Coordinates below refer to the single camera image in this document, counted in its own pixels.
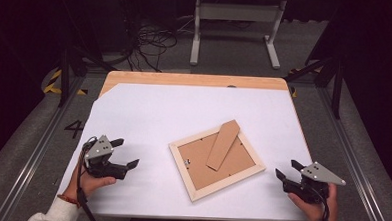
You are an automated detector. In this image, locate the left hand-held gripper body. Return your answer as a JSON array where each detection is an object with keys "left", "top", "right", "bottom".
[{"left": 81, "top": 134, "right": 131, "bottom": 182}]

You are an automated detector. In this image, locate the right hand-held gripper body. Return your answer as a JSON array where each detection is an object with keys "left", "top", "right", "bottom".
[{"left": 282, "top": 159, "right": 348, "bottom": 206}]

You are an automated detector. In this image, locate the wooden photo frame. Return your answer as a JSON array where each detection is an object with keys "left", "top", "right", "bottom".
[{"left": 166, "top": 116, "right": 269, "bottom": 207}]

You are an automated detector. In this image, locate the person's right hand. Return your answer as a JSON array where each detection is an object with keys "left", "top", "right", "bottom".
[{"left": 286, "top": 181, "right": 341, "bottom": 221}]

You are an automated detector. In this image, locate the person's left hand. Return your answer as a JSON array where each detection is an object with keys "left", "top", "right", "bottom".
[{"left": 62, "top": 161, "right": 119, "bottom": 207}]

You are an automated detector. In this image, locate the white table sheet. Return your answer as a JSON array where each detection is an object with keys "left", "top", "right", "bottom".
[{"left": 56, "top": 80, "right": 316, "bottom": 221}]

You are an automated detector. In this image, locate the black metal stand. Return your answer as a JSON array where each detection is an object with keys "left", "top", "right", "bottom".
[
  {"left": 55, "top": 43, "right": 120, "bottom": 111},
  {"left": 282, "top": 53, "right": 346, "bottom": 121}
]

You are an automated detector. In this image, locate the aluminium floor rail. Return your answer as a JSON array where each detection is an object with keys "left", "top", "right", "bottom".
[
  {"left": 0, "top": 71, "right": 86, "bottom": 221},
  {"left": 312, "top": 85, "right": 392, "bottom": 221}
]

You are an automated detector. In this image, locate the right hand-held gripper black cable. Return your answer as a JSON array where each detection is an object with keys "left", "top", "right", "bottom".
[{"left": 307, "top": 187, "right": 332, "bottom": 221}]

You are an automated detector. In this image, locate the hand-held gripper black cable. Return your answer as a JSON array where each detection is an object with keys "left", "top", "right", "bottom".
[
  {"left": 307, "top": 187, "right": 332, "bottom": 221},
  {"left": 74, "top": 134, "right": 104, "bottom": 221}
]

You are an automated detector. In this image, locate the left hand-held gripper black cable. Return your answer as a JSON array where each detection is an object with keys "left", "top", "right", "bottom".
[{"left": 74, "top": 134, "right": 104, "bottom": 221}]

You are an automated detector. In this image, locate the red wrist bracelet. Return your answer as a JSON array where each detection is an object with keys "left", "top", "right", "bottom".
[{"left": 56, "top": 194, "right": 81, "bottom": 210}]

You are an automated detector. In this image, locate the bundle of black floor cables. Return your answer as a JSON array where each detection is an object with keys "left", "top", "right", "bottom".
[{"left": 125, "top": 20, "right": 181, "bottom": 74}]

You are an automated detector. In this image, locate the white metal desk frame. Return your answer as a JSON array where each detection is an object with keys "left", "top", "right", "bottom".
[{"left": 189, "top": 0, "right": 288, "bottom": 70}]

